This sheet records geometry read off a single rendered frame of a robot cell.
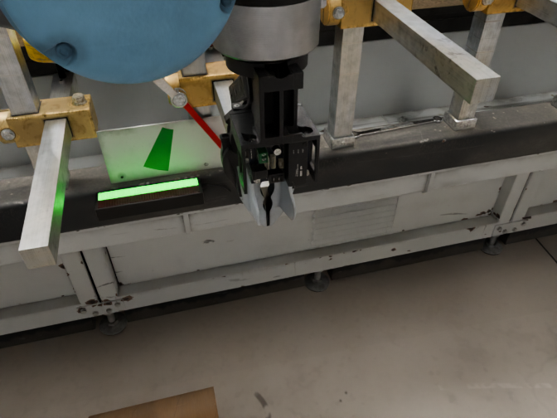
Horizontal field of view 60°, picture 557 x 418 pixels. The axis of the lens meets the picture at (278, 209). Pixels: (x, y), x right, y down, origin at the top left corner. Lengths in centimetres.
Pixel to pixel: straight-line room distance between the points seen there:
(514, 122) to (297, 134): 71
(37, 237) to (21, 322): 90
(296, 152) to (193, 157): 41
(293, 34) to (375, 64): 73
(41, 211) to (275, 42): 35
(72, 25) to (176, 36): 4
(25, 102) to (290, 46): 49
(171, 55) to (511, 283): 160
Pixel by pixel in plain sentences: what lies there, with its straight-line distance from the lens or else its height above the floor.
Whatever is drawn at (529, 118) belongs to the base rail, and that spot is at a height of 70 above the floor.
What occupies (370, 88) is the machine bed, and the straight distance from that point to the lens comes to 113.
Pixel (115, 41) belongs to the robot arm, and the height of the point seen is 112.
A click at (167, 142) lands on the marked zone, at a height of 77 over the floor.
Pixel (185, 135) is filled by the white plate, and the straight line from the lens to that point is 80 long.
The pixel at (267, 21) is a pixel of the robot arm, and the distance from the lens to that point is 38.
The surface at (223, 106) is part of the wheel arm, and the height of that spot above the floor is 86.
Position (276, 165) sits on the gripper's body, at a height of 93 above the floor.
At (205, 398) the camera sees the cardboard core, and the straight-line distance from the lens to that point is 126.
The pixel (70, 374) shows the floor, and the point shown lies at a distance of 149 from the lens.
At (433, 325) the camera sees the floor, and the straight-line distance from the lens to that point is 153.
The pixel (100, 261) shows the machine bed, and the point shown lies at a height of 31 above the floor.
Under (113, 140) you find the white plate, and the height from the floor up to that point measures 78.
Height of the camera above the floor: 119
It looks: 41 degrees down
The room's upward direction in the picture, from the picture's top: straight up
